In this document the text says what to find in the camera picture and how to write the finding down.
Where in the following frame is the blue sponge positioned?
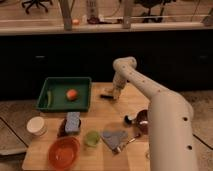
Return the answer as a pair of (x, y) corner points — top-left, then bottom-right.
(65, 112), (80, 133)

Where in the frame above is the orange ball on shelf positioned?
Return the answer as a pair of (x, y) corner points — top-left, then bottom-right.
(72, 19), (80, 25)

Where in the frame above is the orange tomato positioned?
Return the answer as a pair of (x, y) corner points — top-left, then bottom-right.
(66, 89), (78, 101)

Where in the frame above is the black round knob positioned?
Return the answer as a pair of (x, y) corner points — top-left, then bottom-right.
(124, 115), (135, 125)

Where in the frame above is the green plastic tray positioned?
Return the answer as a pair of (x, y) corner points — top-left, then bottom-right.
(36, 77), (92, 112)

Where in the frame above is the green pepper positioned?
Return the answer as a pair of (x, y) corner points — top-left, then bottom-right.
(47, 91), (52, 107)

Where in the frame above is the black office chair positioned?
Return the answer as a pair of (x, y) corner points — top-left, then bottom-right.
(134, 0), (176, 23)
(21, 0), (53, 14)

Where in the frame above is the blue grey cloth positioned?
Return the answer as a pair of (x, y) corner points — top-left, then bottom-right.
(100, 130), (128, 150)

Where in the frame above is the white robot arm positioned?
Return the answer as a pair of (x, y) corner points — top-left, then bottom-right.
(113, 57), (199, 171)

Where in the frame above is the green plastic cup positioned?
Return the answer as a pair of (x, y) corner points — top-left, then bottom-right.
(84, 130), (100, 147)

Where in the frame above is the orange plastic bowl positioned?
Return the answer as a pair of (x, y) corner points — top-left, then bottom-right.
(47, 137), (80, 171)

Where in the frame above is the black office chair right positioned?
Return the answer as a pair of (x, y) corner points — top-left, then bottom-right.
(134, 0), (176, 23)

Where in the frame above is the dark red bowl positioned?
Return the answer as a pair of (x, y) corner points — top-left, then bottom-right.
(136, 110), (148, 135)

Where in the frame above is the white cup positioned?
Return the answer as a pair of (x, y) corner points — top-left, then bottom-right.
(26, 116), (47, 136)

